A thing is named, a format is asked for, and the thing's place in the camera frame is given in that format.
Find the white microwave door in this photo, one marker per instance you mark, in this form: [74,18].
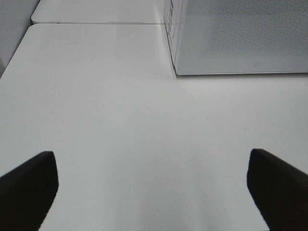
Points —
[243,36]

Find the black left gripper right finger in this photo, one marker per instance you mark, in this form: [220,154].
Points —
[279,191]

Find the white microwave oven body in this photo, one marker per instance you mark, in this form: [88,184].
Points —
[172,20]

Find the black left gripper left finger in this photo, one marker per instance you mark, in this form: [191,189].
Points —
[27,193]

